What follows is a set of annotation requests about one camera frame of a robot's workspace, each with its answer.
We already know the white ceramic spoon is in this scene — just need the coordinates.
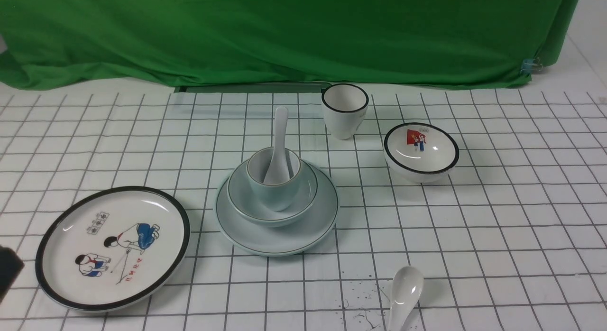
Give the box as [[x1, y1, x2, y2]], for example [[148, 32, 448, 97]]
[[386, 266, 424, 331]]

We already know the pale blue shallow bowl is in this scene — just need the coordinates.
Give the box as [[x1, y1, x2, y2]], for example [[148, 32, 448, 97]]
[[227, 162, 318, 228]]

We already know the white plate with children picture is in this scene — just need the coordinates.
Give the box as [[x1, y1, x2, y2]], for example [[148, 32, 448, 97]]
[[35, 186, 191, 313]]

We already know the white grid tablecloth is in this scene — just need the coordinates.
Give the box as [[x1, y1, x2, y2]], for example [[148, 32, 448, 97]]
[[1, 89, 606, 331]]

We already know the white bowl with flag picture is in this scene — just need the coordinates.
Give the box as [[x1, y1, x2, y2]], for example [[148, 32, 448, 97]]
[[382, 123, 460, 183]]

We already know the pale blue cup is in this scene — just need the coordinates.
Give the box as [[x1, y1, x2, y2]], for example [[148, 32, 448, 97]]
[[246, 147, 304, 211]]

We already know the white cup with bicycle print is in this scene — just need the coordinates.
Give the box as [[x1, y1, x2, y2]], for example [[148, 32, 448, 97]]
[[322, 84, 370, 139]]

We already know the blue binder clip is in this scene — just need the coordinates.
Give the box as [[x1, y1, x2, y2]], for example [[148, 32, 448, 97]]
[[519, 57, 544, 75]]

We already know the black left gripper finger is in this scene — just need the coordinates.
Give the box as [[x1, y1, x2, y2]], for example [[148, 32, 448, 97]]
[[0, 246, 24, 302]]

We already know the pale blue plate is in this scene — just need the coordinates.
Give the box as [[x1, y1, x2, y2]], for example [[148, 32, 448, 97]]
[[214, 162, 340, 256]]

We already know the green backdrop cloth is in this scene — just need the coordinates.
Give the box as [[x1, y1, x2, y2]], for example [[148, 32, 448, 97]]
[[0, 0, 578, 90]]

